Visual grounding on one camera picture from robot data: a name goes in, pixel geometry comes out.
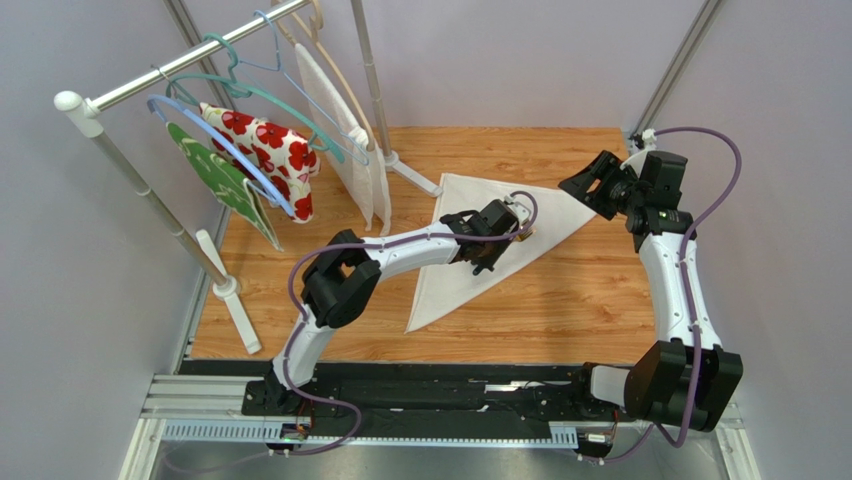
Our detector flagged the white cloth napkin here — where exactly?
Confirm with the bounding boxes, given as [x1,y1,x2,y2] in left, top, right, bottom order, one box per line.
[406,173,595,332]

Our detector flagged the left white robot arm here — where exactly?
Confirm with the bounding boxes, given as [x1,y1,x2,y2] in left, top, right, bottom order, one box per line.
[270,191,539,394]

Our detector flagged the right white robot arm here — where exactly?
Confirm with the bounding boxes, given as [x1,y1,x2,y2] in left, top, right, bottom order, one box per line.
[558,129,744,432]

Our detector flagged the white hanging towel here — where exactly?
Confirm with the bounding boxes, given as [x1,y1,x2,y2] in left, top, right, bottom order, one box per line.
[294,44,392,235]

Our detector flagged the red floral cloth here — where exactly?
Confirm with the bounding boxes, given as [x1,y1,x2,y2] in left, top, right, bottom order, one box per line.
[199,102,321,224]

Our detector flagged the green patterned cloth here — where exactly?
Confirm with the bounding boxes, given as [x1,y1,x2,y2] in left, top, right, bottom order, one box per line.
[166,122,283,251]

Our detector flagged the beige wooden hanger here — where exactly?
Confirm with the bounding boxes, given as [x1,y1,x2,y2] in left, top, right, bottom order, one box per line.
[291,1,378,152]

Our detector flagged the teal plastic hanger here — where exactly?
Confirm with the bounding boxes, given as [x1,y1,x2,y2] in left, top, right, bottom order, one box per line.
[165,33,345,164]

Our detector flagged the white clothes rack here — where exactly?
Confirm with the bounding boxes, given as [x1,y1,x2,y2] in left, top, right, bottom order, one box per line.
[53,0,446,356]

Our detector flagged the blue plastic hanger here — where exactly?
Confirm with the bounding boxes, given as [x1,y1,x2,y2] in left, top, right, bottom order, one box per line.
[146,93,296,218]

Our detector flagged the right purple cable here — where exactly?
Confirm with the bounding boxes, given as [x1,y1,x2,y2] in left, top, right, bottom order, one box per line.
[585,126,743,465]

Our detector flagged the purple cable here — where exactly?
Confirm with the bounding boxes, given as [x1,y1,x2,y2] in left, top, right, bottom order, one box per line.
[585,126,743,465]
[286,190,540,457]

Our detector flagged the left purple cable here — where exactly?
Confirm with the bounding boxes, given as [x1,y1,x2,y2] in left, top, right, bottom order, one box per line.
[286,190,540,457]

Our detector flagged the light blue wire hanger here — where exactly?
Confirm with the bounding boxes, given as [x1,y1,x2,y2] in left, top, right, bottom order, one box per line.
[240,10,378,167]

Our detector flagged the white slotted cable duct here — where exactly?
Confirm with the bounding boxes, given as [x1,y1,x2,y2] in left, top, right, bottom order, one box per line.
[160,420,580,449]

